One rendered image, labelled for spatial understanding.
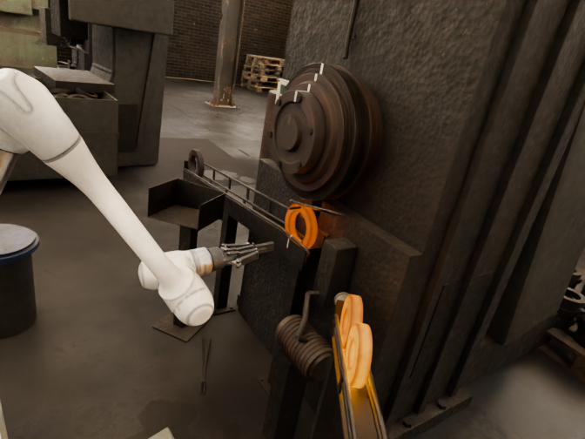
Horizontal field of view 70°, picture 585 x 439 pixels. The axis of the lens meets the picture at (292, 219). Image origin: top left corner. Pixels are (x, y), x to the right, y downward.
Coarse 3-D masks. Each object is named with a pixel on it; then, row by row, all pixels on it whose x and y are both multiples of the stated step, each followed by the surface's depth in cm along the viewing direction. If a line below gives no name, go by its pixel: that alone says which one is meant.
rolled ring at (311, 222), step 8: (288, 208) 166; (304, 208) 157; (288, 216) 166; (296, 216) 167; (304, 216) 157; (312, 216) 156; (288, 224) 167; (312, 224) 155; (288, 232) 167; (296, 232) 168; (312, 232) 155; (304, 240) 158; (312, 240) 157
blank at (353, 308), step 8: (352, 296) 117; (344, 304) 124; (352, 304) 114; (360, 304) 114; (344, 312) 122; (352, 312) 112; (360, 312) 112; (344, 320) 122; (352, 320) 111; (360, 320) 111; (344, 328) 120; (344, 336) 116; (344, 344) 114
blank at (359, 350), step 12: (360, 324) 103; (348, 336) 110; (360, 336) 99; (348, 348) 108; (360, 348) 97; (372, 348) 97; (348, 360) 106; (360, 360) 96; (348, 372) 103; (360, 372) 96; (360, 384) 98
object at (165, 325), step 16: (160, 192) 188; (176, 192) 200; (192, 192) 197; (208, 192) 193; (224, 192) 190; (160, 208) 192; (176, 208) 197; (192, 208) 199; (208, 208) 180; (176, 224) 180; (192, 224) 181; (208, 224) 184; (192, 240) 192; (160, 320) 211; (176, 320) 208; (208, 320) 218; (176, 336) 202
